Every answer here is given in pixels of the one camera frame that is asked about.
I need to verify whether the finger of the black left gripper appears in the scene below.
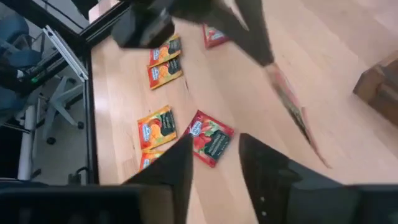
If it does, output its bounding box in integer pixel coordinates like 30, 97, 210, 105
234, 0, 275, 67
169, 0, 271, 65

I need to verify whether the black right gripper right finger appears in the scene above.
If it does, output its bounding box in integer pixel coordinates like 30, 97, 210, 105
238, 133, 398, 224

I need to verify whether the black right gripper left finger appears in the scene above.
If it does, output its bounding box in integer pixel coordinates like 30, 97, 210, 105
0, 133, 194, 224

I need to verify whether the red strawberry tea bag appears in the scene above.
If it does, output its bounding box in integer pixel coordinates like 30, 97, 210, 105
201, 24, 231, 50
183, 109, 235, 169
266, 62, 333, 170

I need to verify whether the brown wooden tea organizer box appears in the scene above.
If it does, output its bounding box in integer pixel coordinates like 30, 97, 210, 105
353, 51, 398, 127

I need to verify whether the blue white office chair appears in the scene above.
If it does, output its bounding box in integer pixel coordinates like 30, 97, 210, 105
0, 14, 86, 181

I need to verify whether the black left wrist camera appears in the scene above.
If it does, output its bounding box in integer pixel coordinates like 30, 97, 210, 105
111, 2, 175, 50

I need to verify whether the small black table-level camera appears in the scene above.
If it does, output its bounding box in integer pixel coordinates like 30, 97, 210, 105
67, 166, 91, 185

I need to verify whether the silver mounting bracket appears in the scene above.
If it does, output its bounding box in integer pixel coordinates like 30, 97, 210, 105
42, 24, 90, 83

